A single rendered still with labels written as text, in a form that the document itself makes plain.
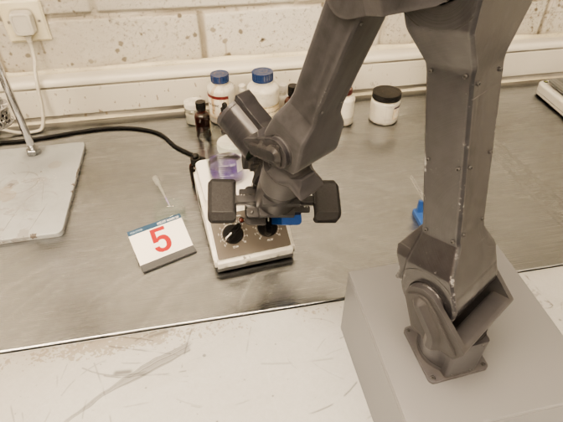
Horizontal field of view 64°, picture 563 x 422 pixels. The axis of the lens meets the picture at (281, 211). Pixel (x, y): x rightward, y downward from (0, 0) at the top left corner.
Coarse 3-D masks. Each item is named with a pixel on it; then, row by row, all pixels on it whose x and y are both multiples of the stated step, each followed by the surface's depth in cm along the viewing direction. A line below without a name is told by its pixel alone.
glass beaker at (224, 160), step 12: (204, 132) 71; (216, 132) 73; (204, 144) 70; (216, 144) 74; (228, 144) 75; (216, 156) 70; (228, 156) 70; (240, 156) 71; (216, 168) 71; (228, 168) 71; (240, 168) 73; (240, 180) 74
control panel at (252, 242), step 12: (240, 216) 72; (216, 228) 71; (252, 228) 72; (216, 240) 70; (240, 240) 71; (252, 240) 71; (264, 240) 71; (276, 240) 71; (288, 240) 72; (228, 252) 70; (240, 252) 70; (252, 252) 70
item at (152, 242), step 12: (156, 228) 74; (168, 228) 74; (180, 228) 75; (132, 240) 72; (144, 240) 73; (156, 240) 73; (168, 240) 74; (180, 240) 75; (144, 252) 72; (156, 252) 73
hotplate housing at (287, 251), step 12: (204, 204) 73; (204, 216) 72; (288, 228) 73; (216, 252) 69; (264, 252) 71; (276, 252) 71; (288, 252) 72; (216, 264) 70; (228, 264) 70; (240, 264) 70; (252, 264) 72
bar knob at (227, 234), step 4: (232, 224) 71; (236, 224) 70; (240, 224) 70; (228, 228) 71; (232, 228) 69; (236, 228) 69; (240, 228) 70; (224, 232) 70; (228, 232) 69; (232, 232) 69; (236, 232) 70; (240, 232) 71; (224, 236) 70; (228, 236) 69; (232, 236) 69; (236, 236) 70; (240, 236) 70; (228, 240) 69; (232, 240) 70; (236, 240) 70
